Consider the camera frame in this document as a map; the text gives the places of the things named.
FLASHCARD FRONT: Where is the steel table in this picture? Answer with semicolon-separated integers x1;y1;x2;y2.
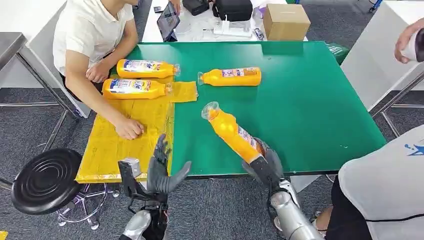
0;31;81;154

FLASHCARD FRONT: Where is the green mat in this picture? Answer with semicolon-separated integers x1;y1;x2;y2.
110;41;388;177

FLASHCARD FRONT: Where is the person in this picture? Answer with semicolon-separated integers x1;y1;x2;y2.
393;17;424;65
52;0;146;141
169;0;183;15
312;124;424;240

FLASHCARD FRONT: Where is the small black bag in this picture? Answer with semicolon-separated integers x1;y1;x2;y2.
181;0;211;17

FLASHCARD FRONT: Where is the purple plastic wrapper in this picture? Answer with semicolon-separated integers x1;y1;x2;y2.
252;4;268;20

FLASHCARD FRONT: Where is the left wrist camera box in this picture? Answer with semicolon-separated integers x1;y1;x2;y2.
117;157;143;180

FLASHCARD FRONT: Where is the white table with metal legs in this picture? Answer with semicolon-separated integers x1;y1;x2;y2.
340;0;424;139

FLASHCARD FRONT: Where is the white coiled cable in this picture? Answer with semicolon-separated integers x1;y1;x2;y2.
174;20;197;37

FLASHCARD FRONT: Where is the green bag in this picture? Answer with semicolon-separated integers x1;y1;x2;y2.
325;42;351;66

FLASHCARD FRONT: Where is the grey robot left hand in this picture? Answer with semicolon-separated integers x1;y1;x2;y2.
146;133;193;196

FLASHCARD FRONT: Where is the dark tablet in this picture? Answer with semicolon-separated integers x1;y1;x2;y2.
156;1;182;43

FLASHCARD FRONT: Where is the person's hand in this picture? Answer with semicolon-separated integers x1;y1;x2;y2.
114;117;146;141
85;60;112;84

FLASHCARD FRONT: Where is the person's left hand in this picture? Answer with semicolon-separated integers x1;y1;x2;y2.
85;60;112;84

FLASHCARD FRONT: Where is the person's right hand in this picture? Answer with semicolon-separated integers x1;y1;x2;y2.
114;117;146;141

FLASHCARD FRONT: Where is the white and dark cylinder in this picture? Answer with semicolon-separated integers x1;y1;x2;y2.
400;28;424;63

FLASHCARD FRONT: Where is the yellow sheet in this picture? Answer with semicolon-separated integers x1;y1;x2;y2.
75;74;199;184

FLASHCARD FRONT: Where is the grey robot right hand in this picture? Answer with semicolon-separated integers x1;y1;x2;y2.
241;137;285;193

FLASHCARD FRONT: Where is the cardboard box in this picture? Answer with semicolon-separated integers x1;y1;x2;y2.
262;3;312;42

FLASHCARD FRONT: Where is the large black bag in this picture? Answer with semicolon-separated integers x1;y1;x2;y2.
211;0;254;23

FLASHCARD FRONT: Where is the white side table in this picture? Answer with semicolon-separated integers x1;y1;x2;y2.
0;0;92;119

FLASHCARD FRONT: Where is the orange drink bottle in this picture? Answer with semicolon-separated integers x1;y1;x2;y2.
115;58;182;80
197;67;263;88
201;101;267;165
101;78;173;101

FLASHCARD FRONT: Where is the black round stool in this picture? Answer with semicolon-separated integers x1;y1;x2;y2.
10;147;121;231

